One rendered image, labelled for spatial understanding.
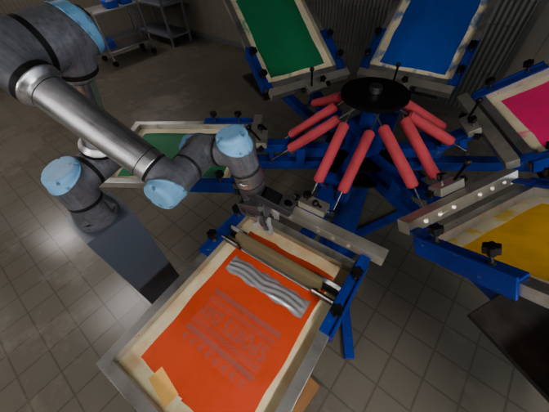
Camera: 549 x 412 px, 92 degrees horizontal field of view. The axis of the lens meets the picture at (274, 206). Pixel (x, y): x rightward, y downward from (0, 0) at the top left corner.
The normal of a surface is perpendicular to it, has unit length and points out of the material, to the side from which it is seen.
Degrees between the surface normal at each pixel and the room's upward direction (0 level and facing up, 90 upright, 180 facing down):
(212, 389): 0
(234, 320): 0
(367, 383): 0
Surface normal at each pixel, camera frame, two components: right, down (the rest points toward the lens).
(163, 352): -0.05, -0.65
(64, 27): 0.82, 0.00
